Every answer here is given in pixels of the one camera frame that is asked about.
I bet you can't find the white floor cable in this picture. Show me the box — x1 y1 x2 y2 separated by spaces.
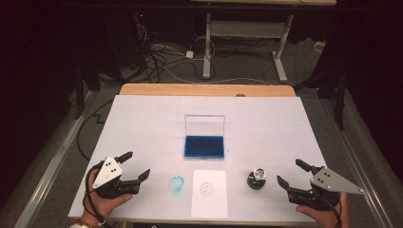
158 65 274 86

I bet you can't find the tangle of black cables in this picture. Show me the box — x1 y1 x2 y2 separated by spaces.
131 23 203 84

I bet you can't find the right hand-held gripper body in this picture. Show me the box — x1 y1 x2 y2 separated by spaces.
287 166 365 212

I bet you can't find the orange bracelet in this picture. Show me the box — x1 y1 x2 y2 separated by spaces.
75 218 96 228

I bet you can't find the white table cover sheet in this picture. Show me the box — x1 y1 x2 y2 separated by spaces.
67 94 350 225

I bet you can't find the black stamp with crystal knob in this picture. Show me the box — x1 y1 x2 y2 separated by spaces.
246 167 267 191

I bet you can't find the black floor cable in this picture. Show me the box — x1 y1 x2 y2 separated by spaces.
76 99 116 162

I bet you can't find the blue ink pad clear lid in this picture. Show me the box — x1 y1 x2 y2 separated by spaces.
183 114 226 160

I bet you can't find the white metal desk frame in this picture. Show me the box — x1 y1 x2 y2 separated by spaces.
201 12 295 84

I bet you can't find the right hand-held gripper black cable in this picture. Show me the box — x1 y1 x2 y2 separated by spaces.
317 193 344 228

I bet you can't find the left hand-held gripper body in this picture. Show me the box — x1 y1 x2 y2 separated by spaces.
92 156 142 200

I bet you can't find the aluminium floor rail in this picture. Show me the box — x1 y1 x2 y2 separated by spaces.
317 96 395 228
12 89 98 228

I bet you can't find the left hand-held gripper black cable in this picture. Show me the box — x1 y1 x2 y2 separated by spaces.
83 164 107 226

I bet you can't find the hand-held gripper black cable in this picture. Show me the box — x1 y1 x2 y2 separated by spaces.
317 193 344 228
83 164 107 226

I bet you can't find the black metal stand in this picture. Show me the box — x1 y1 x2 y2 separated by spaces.
293 61 348 131
73 61 86 121

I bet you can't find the person's left hand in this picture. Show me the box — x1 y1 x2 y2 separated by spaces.
85 161 134 222

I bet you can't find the person's right hand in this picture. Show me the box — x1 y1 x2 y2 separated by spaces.
296 192 351 228

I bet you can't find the white paper card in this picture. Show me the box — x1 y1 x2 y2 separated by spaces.
190 169 229 219

